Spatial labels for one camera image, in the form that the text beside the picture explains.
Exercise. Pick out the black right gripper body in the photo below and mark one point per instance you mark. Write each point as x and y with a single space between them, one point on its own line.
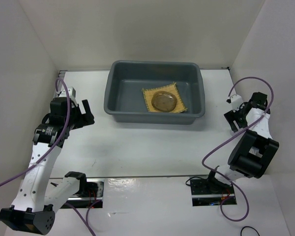
241 121

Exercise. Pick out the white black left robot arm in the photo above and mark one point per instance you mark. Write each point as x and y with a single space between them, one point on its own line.
33 210

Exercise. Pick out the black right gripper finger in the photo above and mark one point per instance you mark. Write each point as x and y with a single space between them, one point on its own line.
235 128
231 118

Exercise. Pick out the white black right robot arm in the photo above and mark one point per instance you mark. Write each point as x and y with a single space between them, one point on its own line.
255 150

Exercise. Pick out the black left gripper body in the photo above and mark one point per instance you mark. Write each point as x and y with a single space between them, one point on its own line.
79 120

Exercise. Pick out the yellow woven placemat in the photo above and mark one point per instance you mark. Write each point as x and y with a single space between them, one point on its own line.
148 94

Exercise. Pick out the grey plastic bin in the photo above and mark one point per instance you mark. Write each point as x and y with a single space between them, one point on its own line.
124 97

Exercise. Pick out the aluminium table edge rail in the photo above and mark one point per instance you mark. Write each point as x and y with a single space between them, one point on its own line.
57 85

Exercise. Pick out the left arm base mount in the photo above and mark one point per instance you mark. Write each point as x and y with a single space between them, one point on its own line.
96 191

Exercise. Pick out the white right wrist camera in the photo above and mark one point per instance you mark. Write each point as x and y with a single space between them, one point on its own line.
235 101

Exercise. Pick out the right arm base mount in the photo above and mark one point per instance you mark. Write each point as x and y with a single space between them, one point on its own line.
205 193

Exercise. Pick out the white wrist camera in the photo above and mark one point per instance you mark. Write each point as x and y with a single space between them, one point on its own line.
235 101
71 92

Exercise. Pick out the clear glass plate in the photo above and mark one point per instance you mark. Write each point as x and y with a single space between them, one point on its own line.
164 101

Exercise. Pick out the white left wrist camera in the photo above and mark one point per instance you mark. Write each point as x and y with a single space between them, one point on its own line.
71 92

